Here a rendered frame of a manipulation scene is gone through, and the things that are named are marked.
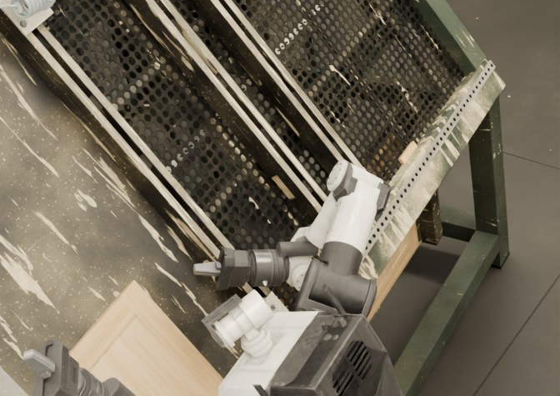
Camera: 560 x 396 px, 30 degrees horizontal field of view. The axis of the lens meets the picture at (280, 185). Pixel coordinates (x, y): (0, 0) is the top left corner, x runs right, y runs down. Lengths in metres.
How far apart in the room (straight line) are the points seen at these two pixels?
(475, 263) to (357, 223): 1.61
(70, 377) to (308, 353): 0.45
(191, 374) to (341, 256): 0.55
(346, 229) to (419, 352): 1.38
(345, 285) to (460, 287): 1.59
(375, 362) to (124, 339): 0.68
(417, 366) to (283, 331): 1.46
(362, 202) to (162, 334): 0.60
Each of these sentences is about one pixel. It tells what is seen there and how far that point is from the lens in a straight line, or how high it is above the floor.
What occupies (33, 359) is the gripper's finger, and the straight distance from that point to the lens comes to 1.86.
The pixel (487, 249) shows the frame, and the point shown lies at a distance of 3.90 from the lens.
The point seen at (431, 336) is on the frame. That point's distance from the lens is 3.63.
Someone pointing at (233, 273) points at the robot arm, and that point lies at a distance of 2.44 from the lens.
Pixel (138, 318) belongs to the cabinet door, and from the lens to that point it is 2.52.
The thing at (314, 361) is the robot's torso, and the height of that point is 1.40.
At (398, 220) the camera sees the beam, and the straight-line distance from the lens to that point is 3.06.
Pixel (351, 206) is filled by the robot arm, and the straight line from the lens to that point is 2.29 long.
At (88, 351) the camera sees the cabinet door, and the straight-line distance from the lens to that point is 2.44.
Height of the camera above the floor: 2.92
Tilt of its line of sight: 39 degrees down
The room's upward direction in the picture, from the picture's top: 14 degrees counter-clockwise
